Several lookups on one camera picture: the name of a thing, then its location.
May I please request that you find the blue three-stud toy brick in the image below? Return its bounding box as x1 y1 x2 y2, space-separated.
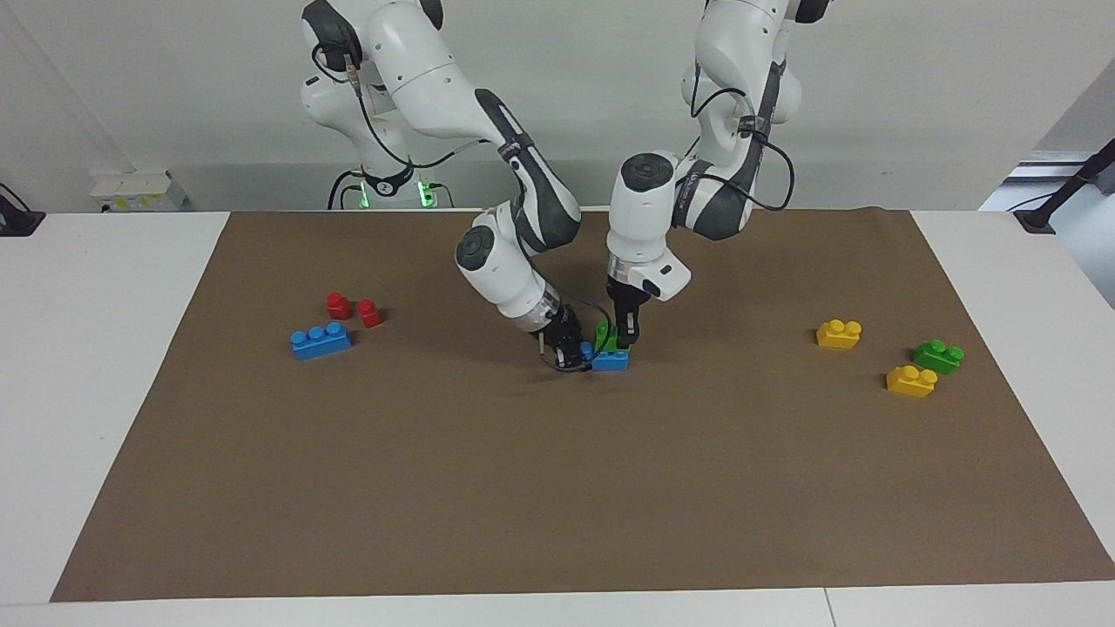
290 321 353 361
579 342 630 373

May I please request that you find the white power strip box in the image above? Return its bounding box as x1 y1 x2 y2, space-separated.
91 170 186 212

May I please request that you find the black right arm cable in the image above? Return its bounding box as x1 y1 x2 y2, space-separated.
312 42 524 175

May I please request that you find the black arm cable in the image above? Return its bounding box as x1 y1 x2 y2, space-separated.
312 42 524 175
688 61 794 214

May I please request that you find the brown table mat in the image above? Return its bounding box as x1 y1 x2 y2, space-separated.
50 207 1115 603

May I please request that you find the yellow two-stud toy brick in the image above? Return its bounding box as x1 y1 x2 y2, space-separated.
886 364 939 400
816 319 863 351

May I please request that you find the black table clamp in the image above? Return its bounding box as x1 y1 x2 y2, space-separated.
0 183 46 238

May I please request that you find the black camera stand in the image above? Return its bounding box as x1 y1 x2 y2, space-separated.
1015 138 1115 234

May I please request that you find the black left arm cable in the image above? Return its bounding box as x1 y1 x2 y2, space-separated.
688 61 794 214

